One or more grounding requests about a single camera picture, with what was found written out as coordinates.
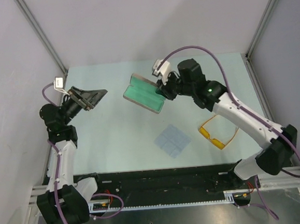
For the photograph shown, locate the yellow sunglasses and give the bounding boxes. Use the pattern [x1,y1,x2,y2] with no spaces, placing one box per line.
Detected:
[198,114,239,150]

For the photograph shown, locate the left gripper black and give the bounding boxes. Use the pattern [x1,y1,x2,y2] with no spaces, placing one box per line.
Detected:
[59,84,109,126]

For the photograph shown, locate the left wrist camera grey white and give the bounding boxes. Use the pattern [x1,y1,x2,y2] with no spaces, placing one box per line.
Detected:
[53,77,68,94]

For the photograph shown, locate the grey glasses case green lining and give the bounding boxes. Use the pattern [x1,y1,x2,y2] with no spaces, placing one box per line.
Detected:
[123,73,166,114]

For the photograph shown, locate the right aluminium side rail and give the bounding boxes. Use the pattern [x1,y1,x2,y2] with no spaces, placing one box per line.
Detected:
[241,54,275,121]

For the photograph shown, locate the aluminium frame post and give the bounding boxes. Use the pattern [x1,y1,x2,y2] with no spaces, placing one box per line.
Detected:
[13,0,68,76]
[245,0,279,58]

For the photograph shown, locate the white slotted cable duct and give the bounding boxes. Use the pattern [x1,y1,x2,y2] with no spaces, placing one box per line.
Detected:
[88,193,235,214]

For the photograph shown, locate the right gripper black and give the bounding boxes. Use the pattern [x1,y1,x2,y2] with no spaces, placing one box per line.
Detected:
[154,69,195,102]

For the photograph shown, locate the left aluminium frame post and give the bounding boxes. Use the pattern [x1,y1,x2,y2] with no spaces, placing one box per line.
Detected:
[13,0,68,76]

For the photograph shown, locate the aluminium frame crossbar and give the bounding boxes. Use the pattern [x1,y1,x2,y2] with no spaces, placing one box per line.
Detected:
[28,172,300,207]

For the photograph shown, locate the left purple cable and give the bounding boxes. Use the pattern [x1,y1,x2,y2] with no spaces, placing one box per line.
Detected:
[41,78,126,224]

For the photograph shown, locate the light blue cleaning cloth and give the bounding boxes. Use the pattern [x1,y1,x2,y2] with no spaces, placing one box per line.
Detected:
[154,124,191,158]

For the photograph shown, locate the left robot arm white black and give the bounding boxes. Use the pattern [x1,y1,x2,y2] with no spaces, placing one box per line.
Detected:
[36,86,107,224]

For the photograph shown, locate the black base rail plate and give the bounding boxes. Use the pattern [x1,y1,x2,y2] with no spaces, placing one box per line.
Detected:
[73,163,254,208]

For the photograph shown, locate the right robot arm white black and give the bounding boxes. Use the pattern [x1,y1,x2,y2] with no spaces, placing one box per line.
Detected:
[152,59,297,189]

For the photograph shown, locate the right aluminium frame post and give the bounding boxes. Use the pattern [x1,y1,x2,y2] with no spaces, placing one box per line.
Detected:
[245,0,279,58]

